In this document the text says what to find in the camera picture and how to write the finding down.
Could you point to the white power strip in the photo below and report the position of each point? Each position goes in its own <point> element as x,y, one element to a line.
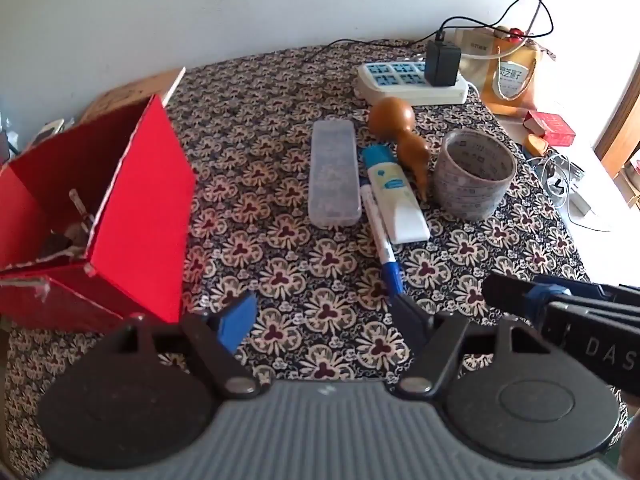
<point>400,91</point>

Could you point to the beige paper bag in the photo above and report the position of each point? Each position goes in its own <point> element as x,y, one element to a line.
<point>472,45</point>

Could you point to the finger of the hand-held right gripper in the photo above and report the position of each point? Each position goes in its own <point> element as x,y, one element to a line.
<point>510,294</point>

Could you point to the white tube with blue cap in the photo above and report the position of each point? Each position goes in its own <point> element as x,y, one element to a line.
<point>395,195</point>

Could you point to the grey tape roll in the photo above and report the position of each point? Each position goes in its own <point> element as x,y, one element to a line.
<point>460,190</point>

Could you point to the clear plastic case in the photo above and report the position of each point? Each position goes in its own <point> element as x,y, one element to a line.
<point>332,175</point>

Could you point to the white plastic object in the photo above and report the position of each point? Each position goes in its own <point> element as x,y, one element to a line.
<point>50,130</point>

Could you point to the black power adapter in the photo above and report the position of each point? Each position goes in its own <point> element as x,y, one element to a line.
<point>442,65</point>

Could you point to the brown wooden gourd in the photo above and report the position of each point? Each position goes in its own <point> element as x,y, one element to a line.
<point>392,117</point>

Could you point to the brown cardboard box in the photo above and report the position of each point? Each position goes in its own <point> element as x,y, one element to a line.
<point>135,90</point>

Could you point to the grey metal piece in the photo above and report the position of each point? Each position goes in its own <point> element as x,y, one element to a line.
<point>80,207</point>

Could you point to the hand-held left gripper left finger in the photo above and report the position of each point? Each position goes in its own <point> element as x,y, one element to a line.
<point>234,324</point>

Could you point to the white charger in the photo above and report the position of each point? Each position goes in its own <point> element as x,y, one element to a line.
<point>581,201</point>

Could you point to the orange paper bag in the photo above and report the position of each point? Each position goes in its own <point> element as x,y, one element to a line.
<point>515,95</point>

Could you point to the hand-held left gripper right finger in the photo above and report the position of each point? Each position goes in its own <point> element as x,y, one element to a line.
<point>406,316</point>

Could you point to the wooden door frame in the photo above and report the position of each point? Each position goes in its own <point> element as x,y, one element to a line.
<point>622,125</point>

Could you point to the blue and white marker pen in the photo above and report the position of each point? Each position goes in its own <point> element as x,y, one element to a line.
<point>382,240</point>

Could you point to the floral patterned tablecloth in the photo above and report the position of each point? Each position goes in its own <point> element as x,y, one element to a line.
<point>280,160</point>

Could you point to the red cardboard box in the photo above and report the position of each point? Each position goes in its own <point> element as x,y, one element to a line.
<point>145,220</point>

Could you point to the small red box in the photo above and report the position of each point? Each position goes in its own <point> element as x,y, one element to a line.
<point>552,127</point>

